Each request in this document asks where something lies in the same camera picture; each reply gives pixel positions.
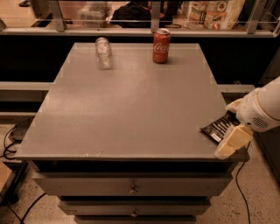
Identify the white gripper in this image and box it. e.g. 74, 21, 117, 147
214, 88, 264, 160

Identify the black rxbar chocolate wrapper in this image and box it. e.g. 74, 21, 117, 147
201, 111, 240, 144

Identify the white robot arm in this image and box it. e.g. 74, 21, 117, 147
214, 77, 280, 159

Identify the clear plastic water bottle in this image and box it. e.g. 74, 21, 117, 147
95, 37, 113, 69

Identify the printed snack bag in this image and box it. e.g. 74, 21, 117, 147
185, 0, 245, 30

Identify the red coca-cola can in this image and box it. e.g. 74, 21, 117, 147
152, 28, 171, 63

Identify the grey drawer cabinet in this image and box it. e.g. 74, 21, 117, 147
17, 43, 248, 224

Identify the clear plastic container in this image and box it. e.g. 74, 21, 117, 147
78, 1, 112, 28

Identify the drawer with knob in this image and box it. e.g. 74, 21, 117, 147
59, 200, 211, 217
33, 172, 232, 197

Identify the top drawer with knob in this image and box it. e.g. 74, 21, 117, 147
33, 172, 232, 197

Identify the grey metal railing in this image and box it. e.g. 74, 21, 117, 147
0, 0, 280, 38

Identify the black cable right floor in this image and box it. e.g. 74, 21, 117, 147
234, 141, 253, 224

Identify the black bag behind rail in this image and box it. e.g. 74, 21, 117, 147
110, 2, 151, 28

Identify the black cables left floor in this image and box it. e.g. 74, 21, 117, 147
0, 116, 47, 224

